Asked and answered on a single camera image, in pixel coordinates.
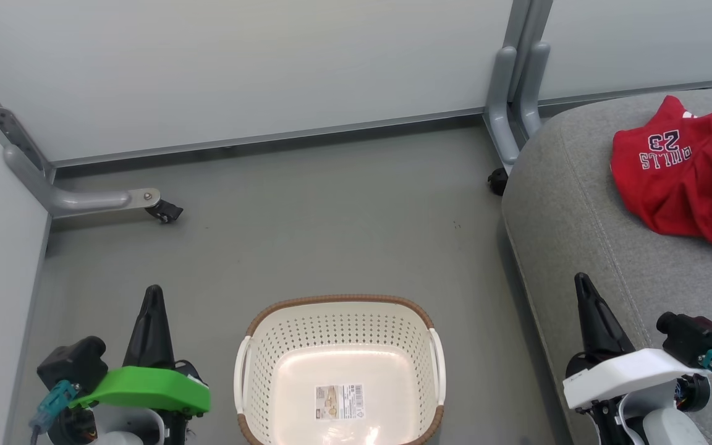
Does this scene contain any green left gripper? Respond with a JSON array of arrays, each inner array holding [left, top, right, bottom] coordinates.
[[70, 285, 211, 445]]

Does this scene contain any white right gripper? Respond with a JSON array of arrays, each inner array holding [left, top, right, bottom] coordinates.
[[563, 273, 712, 445]]

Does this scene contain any red basketball jersey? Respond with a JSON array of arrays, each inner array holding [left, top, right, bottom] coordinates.
[[611, 95, 712, 252]]

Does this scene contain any white perforated laundry basket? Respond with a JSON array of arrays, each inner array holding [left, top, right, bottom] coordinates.
[[234, 294, 447, 445]]

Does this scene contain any black caster wheel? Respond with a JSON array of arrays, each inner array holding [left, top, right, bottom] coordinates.
[[487, 167, 510, 197], [145, 199, 184, 224]]

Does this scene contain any grey fabric sofa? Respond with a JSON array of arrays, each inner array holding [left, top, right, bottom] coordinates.
[[501, 87, 712, 445]]

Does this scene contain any grey partition leg with plate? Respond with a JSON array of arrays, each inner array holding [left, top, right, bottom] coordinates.
[[0, 49, 161, 218]]

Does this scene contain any paper label sticker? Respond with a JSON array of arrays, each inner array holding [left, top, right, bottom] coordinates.
[[315, 384, 365, 422]]

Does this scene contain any teal left camera cable plug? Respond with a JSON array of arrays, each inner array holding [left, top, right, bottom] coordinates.
[[28, 380, 80, 434]]

